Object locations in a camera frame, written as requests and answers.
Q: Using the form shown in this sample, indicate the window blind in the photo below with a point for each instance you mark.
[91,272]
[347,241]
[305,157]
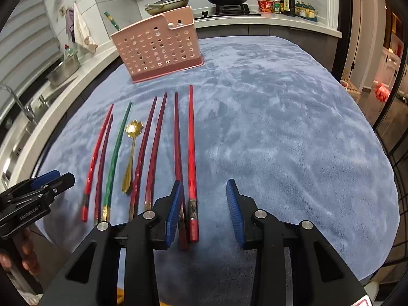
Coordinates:
[25,38]

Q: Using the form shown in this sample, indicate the dark red chopstick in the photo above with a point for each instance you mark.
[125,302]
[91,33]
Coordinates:
[157,153]
[141,156]

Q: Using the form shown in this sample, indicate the spice jar set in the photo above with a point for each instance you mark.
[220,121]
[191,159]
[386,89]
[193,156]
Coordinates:
[306,10]

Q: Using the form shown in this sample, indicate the beige frying pan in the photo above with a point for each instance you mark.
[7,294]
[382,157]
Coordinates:
[169,8]

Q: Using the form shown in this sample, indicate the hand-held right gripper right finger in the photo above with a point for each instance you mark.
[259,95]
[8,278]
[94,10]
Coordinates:
[234,212]

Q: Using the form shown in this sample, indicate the green dish soap bottle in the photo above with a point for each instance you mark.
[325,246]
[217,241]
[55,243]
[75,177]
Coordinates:
[68,52]

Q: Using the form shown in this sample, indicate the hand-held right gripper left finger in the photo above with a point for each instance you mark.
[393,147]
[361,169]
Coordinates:
[173,212]

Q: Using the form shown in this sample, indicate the person's left hand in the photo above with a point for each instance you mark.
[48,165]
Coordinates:
[30,255]

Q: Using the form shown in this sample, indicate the chrome faucet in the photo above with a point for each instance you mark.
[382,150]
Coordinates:
[20,103]

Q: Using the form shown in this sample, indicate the gold flower spoon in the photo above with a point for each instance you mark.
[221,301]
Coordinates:
[134,128]

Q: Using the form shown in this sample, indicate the red box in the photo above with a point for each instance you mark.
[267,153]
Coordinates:
[383,92]

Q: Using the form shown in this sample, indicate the dark soy sauce bottle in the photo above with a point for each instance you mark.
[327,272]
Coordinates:
[289,3]

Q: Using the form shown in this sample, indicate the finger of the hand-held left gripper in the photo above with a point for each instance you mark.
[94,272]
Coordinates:
[47,177]
[62,181]

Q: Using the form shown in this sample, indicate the green and red chopsticks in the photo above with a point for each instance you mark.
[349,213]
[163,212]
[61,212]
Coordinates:
[102,165]

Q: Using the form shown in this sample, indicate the white hanging towel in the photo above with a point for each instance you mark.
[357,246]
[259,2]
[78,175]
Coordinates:
[83,32]

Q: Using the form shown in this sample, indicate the purple cloth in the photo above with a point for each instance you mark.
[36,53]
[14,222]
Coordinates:
[70,22]

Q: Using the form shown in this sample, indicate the steel sink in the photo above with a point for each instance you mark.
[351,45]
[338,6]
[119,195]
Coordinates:
[47,97]

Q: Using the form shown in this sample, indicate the pink perforated utensil holder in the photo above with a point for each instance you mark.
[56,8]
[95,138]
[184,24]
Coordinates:
[153,54]

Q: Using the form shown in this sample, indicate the black gas stove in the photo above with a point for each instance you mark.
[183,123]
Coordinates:
[232,9]

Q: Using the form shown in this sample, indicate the green chopstick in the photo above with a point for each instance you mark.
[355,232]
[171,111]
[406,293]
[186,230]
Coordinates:
[114,162]
[111,20]

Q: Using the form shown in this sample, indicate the steel colander bowl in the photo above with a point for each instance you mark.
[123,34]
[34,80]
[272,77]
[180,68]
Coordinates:
[62,71]

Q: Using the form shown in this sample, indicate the blue fleece blanket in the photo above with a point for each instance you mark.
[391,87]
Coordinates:
[271,134]

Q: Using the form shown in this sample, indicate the white cabinet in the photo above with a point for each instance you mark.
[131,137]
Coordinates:
[393,59]

